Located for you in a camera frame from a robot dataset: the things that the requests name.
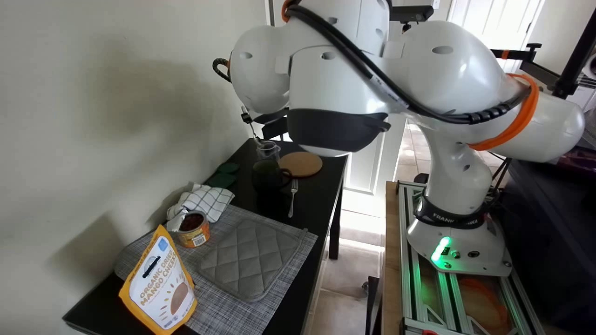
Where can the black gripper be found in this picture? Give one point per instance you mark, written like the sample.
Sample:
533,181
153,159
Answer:
271,123

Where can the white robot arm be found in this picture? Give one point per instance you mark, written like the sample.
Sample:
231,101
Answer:
464,103

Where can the dark glass cup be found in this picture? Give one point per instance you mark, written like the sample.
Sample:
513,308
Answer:
267,174

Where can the round cork coaster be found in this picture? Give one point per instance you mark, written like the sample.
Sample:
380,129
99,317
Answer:
300,164

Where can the green lid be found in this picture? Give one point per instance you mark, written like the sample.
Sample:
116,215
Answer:
226,176

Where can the black side table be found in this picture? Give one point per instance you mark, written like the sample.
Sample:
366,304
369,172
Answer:
317,211

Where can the white checked dish cloth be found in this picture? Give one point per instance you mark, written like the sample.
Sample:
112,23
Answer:
205,200

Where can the grey quilted pot holder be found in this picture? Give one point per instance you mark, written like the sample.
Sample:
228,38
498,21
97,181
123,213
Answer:
246,259

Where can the small orange-labelled can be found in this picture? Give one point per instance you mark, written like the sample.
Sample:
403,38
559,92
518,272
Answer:
194,229

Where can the grey woven placemat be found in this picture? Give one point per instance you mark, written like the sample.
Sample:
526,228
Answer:
233,215

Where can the orange snack pouch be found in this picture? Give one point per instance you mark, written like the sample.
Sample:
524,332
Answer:
159,291

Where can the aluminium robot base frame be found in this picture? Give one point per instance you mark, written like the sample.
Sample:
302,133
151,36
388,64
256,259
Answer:
448,304

